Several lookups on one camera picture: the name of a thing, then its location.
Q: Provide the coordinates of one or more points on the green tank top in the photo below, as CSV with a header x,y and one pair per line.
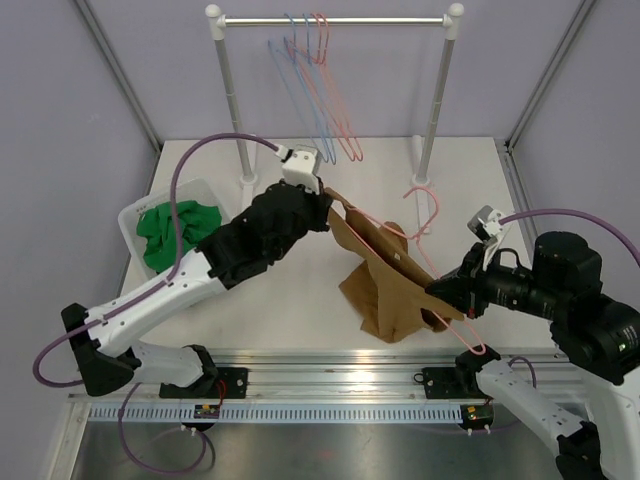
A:
x,y
156,227

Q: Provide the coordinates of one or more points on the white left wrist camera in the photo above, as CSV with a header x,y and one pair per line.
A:
x,y
299,166

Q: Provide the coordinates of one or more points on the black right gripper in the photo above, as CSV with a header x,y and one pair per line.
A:
x,y
466,287

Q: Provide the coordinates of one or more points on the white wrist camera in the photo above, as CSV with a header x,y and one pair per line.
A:
x,y
485,225
299,166

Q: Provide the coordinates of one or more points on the white plastic laundry basket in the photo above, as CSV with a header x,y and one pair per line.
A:
x,y
196,189

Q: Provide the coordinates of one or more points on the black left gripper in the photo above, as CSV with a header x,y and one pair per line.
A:
x,y
319,204

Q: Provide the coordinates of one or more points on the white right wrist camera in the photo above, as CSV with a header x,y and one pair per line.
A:
x,y
485,225

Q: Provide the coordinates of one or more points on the brown tank top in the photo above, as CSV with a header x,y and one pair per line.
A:
x,y
388,288

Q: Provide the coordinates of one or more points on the light blue wire hanger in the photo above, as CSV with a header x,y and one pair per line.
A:
x,y
306,66
300,95

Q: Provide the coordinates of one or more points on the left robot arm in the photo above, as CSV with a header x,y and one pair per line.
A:
x,y
106,339

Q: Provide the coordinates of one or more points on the aluminium mounting rail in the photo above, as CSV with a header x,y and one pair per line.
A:
x,y
352,386

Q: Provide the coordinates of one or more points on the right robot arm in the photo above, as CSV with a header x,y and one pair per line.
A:
x,y
598,335

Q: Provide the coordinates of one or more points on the metal clothes rack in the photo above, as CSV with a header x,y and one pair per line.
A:
x,y
450,21

